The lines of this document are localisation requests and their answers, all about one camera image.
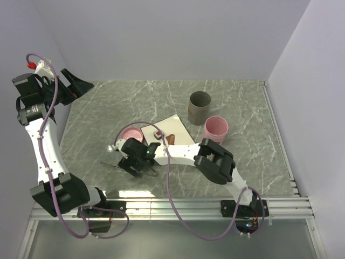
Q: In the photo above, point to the pink cylindrical container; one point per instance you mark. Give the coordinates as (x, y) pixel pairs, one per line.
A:
(215, 128)

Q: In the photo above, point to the grey cylindrical container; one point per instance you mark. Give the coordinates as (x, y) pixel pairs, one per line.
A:
(198, 108)

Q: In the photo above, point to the brown meat piece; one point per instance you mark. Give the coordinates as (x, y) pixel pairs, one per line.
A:
(170, 139)

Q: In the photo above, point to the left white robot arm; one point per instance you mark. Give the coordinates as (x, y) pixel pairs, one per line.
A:
(36, 94)

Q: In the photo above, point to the aluminium rail frame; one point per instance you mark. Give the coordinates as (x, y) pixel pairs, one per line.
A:
(284, 209)

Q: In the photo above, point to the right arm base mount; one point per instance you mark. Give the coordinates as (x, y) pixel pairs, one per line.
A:
(247, 217)

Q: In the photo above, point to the white square plate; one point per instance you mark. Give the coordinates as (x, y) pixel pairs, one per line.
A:
(171, 125)

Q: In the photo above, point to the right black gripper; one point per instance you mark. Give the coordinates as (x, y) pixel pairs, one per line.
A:
(126, 164)

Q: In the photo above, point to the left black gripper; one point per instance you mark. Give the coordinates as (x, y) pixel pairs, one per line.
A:
(77, 88)

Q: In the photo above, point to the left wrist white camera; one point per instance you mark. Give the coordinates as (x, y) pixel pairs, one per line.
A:
(43, 67)

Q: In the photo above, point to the sushi rice piece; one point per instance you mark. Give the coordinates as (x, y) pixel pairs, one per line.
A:
(158, 135)

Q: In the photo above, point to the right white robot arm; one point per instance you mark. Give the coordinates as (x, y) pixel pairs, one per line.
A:
(210, 158)

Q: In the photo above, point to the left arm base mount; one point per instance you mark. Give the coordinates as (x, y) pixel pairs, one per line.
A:
(100, 220)

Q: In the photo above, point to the pink lid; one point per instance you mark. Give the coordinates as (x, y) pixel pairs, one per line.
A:
(132, 132)

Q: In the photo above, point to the metal tongs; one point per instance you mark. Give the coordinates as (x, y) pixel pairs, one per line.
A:
(111, 166)

